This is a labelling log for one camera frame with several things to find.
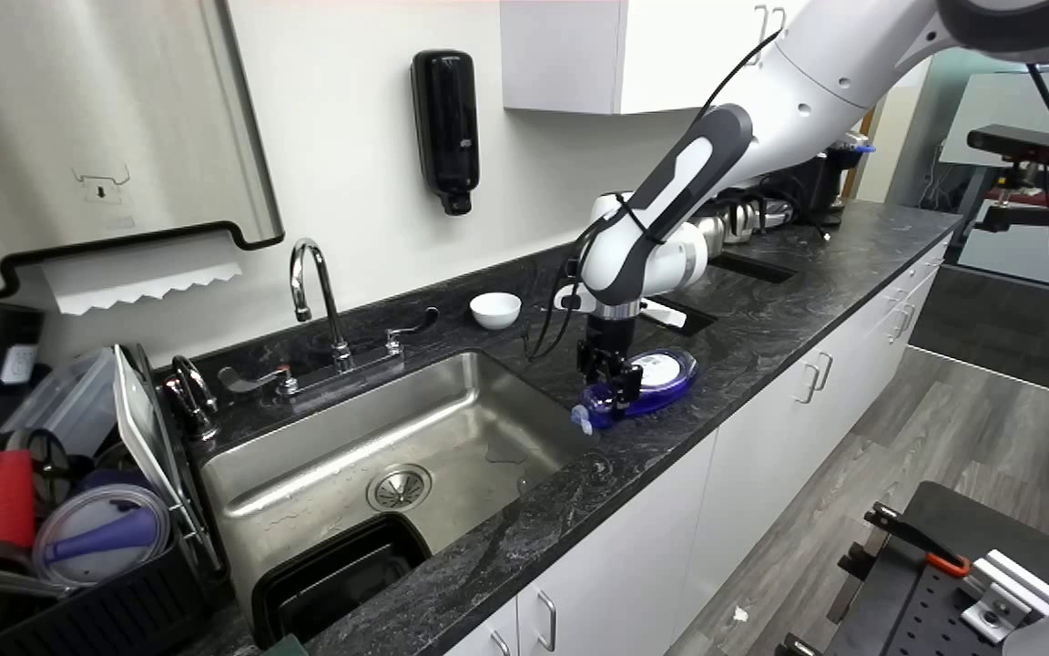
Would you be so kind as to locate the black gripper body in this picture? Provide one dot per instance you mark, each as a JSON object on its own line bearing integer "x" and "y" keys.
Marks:
{"x": 605, "y": 353}

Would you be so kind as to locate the blue dish soap bottle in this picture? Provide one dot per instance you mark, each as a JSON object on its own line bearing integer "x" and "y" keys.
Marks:
{"x": 649, "y": 384}

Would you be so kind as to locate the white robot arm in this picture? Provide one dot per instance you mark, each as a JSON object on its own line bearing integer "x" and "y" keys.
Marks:
{"x": 812, "y": 82}

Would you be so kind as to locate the black dish rack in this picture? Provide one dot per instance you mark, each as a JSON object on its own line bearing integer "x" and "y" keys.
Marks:
{"x": 123, "y": 559}

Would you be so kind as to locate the white ceramic bowl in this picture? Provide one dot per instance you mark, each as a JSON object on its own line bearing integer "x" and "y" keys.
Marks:
{"x": 496, "y": 310}

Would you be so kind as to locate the stainless steel sink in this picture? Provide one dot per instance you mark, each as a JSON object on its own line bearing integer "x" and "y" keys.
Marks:
{"x": 442, "y": 444}

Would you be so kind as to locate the white lower cabinets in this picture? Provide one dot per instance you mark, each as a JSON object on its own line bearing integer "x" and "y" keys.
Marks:
{"x": 640, "y": 580}

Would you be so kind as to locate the coffee maker with carafe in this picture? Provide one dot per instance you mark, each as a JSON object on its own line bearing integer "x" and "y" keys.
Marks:
{"x": 763, "y": 210}

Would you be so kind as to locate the white upper cabinet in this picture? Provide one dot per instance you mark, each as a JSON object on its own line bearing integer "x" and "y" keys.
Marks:
{"x": 627, "y": 56}

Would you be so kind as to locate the black sink tray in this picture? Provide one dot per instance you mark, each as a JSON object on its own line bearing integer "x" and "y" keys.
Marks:
{"x": 323, "y": 583}

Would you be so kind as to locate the black tool cart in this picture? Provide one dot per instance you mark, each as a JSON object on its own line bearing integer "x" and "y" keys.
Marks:
{"x": 947, "y": 576}

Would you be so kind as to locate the steel paper towel dispenser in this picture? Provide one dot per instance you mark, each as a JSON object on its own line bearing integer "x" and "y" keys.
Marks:
{"x": 125, "y": 122}

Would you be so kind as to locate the black wall soap dispenser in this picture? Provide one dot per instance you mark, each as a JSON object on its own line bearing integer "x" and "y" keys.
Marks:
{"x": 447, "y": 119}

